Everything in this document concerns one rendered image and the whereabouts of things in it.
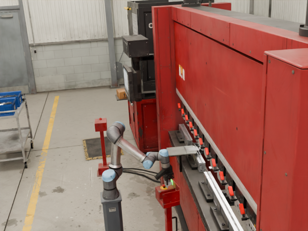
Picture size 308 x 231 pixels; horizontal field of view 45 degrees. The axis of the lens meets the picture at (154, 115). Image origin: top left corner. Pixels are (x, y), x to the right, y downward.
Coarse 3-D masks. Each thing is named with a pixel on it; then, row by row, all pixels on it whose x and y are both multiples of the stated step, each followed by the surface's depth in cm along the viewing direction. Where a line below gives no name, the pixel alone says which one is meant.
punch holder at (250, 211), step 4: (248, 204) 209; (248, 208) 209; (248, 212) 210; (252, 212) 204; (248, 216) 211; (252, 216) 204; (256, 216) 198; (248, 220) 210; (252, 220) 205; (248, 224) 211; (252, 224) 205; (248, 228) 211; (252, 228) 205
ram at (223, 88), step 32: (192, 32) 317; (192, 64) 328; (224, 64) 233; (256, 64) 180; (192, 96) 340; (224, 96) 239; (256, 96) 184; (224, 128) 245; (256, 128) 188; (256, 160) 191; (256, 192) 195
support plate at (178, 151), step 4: (168, 148) 368; (172, 148) 367; (176, 148) 367; (180, 148) 366; (168, 152) 360; (172, 152) 359; (176, 152) 359; (180, 152) 358; (184, 152) 358; (188, 152) 357; (192, 152) 357
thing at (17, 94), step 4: (4, 92) 610; (8, 92) 611; (12, 92) 612; (16, 92) 613; (20, 92) 605; (0, 96) 598; (4, 96) 603; (8, 96) 596; (12, 96) 593; (16, 96) 582; (20, 96) 605; (16, 100) 584; (20, 100) 602; (16, 104) 586; (20, 104) 595
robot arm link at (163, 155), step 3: (162, 150) 318; (165, 150) 317; (159, 153) 317; (162, 153) 315; (165, 153) 315; (159, 156) 317; (162, 156) 316; (165, 156) 316; (168, 156) 318; (159, 159) 318; (162, 159) 317; (165, 159) 317; (168, 159) 319; (162, 162) 319; (165, 162) 318; (168, 162) 319
